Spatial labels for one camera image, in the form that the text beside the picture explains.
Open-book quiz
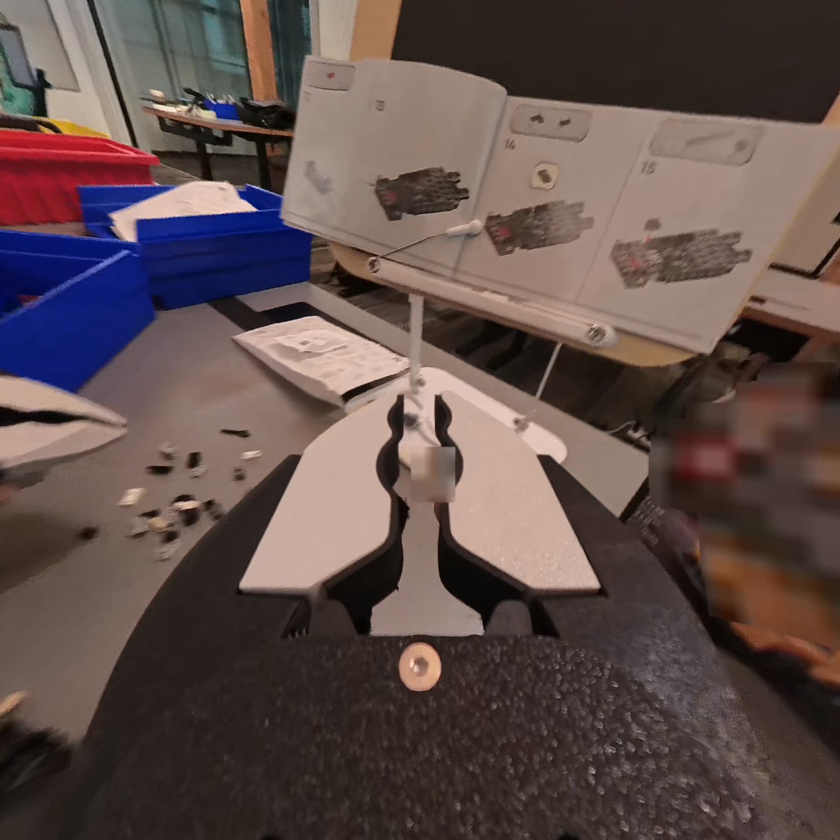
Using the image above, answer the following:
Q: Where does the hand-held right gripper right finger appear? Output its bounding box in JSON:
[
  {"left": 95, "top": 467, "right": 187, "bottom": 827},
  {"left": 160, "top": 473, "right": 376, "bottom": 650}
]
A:
[{"left": 433, "top": 391, "right": 603, "bottom": 597}]

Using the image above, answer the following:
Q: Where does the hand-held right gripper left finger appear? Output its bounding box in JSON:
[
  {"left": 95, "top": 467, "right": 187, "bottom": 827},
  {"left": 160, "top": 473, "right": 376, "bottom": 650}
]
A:
[{"left": 238, "top": 395, "right": 409, "bottom": 597}]

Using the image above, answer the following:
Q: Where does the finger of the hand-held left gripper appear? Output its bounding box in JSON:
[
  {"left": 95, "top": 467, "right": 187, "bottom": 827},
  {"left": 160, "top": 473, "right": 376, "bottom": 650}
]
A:
[
  {"left": 0, "top": 375, "right": 124, "bottom": 426},
  {"left": 0, "top": 419, "right": 129, "bottom": 473}
]

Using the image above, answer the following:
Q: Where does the blue plastic storage bin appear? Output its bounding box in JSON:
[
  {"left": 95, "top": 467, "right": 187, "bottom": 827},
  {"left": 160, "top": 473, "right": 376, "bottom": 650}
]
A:
[
  {"left": 0, "top": 226, "right": 156, "bottom": 392},
  {"left": 79, "top": 184, "right": 312, "bottom": 309}
]

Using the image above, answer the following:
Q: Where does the grey desk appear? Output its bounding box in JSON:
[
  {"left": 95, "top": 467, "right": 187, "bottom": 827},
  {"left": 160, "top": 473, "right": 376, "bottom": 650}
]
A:
[{"left": 0, "top": 289, "right": 651, "bottom": 742}]

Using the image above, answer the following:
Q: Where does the black toy car box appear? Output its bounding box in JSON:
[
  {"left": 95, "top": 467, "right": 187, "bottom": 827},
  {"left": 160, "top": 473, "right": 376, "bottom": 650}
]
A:
[{"left": 620, "top": 479, "right": 700, "bottom": 578}]

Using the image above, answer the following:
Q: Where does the pile of small brick pieces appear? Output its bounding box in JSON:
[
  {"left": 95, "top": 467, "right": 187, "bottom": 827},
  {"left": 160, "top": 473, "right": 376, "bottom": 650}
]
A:
[{"left": 75, "top": 423, "right": 266, "bottom": 562}]

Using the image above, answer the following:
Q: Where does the white printed paper bag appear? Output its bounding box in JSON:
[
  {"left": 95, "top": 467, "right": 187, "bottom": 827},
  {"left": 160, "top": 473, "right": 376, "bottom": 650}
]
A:
[
  {"left": 233, "top": 316, "right": 411, "bottom": 411},
  {"left": 108, "top": 182, "right": 258, "bottom": 242}
]

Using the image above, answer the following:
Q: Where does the red plastic bin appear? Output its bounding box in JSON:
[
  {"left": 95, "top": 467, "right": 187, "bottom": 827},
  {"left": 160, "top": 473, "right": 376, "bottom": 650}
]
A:
[{"left": 0, "top": 128, "right": 160, "bottom": 225}]

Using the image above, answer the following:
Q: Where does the white wooden book stand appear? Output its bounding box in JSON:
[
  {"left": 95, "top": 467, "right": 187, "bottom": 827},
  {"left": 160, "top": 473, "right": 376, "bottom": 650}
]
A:
[{"left": 328, "top": 92, "right": 840, "bottom": 463}]

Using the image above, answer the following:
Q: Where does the wood-edged office table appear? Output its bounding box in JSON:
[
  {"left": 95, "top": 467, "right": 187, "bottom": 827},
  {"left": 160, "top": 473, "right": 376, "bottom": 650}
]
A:
[{"left": 141, "top": 98, "right": 296, "bottom": 191}]

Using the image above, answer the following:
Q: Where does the black bag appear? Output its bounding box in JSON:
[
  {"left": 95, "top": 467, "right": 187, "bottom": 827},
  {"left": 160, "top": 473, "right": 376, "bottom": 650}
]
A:
[{"left": 238, "top": 98, "right": 296, "bottom": 130}]

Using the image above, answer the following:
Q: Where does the open instruction booklet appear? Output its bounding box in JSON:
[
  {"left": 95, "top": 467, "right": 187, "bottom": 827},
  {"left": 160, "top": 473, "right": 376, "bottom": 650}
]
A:
[{"left": 281, "top": 56, "right": 840, "bottom": 355}]

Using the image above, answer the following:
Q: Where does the wooden pillar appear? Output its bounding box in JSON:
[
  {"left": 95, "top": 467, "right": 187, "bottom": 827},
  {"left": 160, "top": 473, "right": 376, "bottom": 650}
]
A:
[{"left": 239, "top": 0, "right": 280, "bottom": 99}]

